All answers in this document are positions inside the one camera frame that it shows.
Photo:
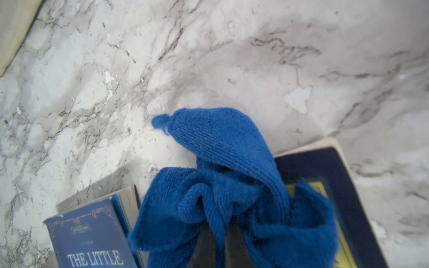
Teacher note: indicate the blue Little Prince book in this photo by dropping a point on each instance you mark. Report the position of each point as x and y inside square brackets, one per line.
[94, 235]

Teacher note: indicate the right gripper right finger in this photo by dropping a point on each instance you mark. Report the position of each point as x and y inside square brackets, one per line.
[236, 253]

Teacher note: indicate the blue microfiber cloth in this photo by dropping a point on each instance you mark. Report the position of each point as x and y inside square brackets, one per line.
[236, 176]

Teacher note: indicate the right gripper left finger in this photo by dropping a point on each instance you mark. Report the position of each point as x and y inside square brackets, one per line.
[204, 254]

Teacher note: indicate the navy yellow-label book right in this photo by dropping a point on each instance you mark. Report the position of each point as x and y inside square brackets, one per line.
[323, 164]

